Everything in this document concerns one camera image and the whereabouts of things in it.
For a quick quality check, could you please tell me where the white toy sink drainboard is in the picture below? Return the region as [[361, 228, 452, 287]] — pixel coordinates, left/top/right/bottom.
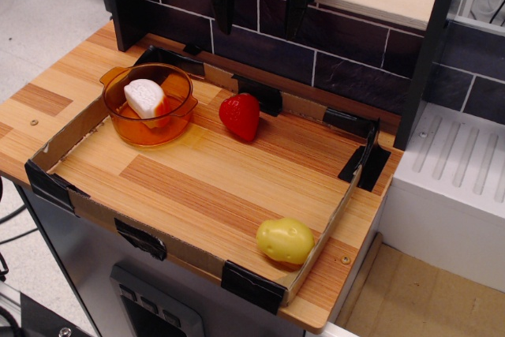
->
[[379, 103, 504, 290]]

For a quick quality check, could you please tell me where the dark grey vertical post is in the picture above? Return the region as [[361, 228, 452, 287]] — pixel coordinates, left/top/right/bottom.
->
[[394, 0, 452, 151]]

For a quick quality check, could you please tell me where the dark grey left post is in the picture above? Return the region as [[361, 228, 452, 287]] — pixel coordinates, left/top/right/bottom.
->
[[101, 0, 151, 53]]

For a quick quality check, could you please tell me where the grey oven control panel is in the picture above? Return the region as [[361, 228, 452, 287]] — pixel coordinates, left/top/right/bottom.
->
[[110, 265, 205, 336]]

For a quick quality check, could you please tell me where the taped cardboard fence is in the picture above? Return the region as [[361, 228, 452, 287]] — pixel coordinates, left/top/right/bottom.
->
[[25, 60, 401, 328]]

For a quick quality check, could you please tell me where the yellow toy potato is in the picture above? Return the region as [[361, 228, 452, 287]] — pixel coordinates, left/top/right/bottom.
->
[[256, 218, 315, 265]]

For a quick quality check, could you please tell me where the white and orange toy sushi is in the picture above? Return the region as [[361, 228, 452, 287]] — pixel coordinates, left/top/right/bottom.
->
[[124, 79, 171, 129]]

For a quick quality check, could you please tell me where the red toy strawberry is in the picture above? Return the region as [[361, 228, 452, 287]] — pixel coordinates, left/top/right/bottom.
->
[[219, 93, 260, 142]]

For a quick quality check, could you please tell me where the orange transparent plastic pot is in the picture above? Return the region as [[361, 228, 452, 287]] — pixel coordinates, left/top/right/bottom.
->
[[100, 63, 198, 147]]

